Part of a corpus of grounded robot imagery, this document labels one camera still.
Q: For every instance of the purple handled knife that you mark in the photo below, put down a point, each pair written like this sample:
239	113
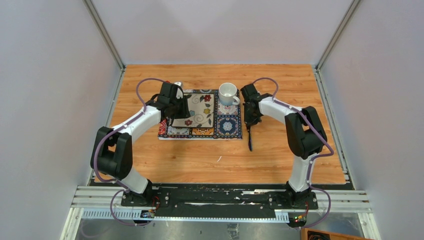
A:
250	146

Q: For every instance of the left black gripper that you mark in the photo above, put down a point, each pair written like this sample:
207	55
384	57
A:
184	112

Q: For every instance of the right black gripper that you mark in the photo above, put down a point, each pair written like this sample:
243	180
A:
249	121

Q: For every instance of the orange wooden box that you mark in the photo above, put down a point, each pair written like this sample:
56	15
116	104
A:
313	234

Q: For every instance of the white mug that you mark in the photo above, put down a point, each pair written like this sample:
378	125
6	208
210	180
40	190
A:
227	93

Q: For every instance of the colourful patterned placemat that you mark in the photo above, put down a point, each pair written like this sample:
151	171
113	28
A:
227	123

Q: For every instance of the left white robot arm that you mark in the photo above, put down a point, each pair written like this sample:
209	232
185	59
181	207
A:
113	146

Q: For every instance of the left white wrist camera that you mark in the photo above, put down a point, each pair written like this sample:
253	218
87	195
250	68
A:
179	91

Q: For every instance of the square floral plate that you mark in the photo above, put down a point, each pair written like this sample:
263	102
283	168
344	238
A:
201	108

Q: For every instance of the aluminium frame rail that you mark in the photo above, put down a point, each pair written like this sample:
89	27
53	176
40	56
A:
101	202

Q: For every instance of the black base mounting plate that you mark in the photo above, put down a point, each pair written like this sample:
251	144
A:
231	201

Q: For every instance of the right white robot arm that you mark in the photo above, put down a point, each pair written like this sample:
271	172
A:
306	136

